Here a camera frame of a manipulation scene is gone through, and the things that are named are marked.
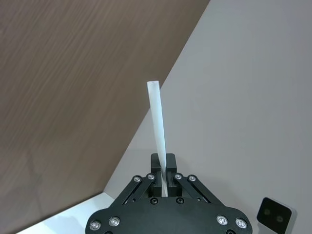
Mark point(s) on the white translucent plastic tube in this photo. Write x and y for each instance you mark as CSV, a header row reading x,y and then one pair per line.
x,y
158,122

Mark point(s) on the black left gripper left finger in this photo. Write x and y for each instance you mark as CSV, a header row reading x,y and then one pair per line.
x,y
146,186

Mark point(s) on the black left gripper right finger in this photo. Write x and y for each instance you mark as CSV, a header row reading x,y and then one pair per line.
x,y
186,186

